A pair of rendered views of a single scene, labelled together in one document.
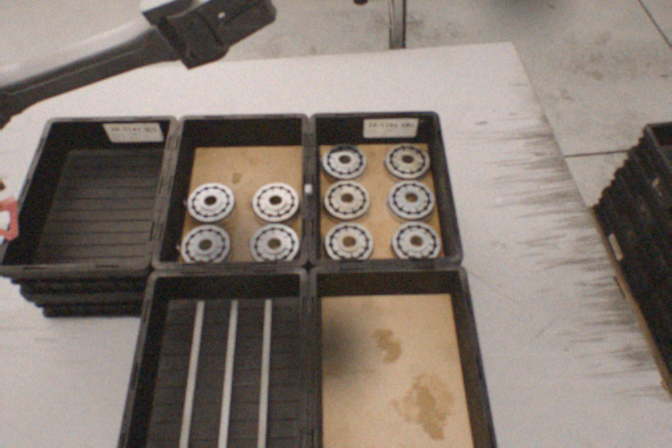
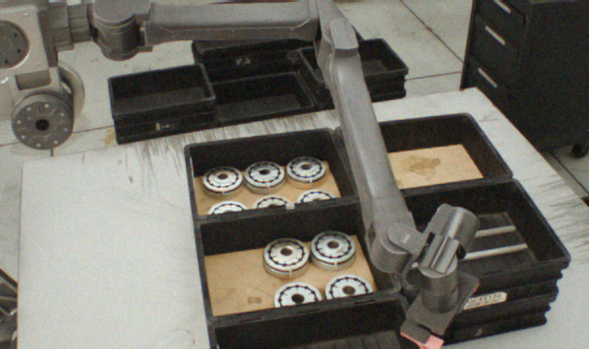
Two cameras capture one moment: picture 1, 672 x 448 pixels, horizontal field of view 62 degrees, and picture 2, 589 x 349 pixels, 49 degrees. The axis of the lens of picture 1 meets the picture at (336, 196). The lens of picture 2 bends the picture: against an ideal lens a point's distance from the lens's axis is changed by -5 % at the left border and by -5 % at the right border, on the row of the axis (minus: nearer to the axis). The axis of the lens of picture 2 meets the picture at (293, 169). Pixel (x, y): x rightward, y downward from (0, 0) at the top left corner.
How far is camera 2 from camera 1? 1.51 m
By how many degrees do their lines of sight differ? 65
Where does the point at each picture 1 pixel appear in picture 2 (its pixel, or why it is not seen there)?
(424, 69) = (53, 218)
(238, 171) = (244, 300)
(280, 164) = (231, 269)
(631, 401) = not seen: hidden behind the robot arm
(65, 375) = not seen: outside the picture
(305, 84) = (67, 312)
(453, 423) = (427, 154)
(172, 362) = not seen: hidden behind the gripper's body
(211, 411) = (478, 266)
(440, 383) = (405, 160)
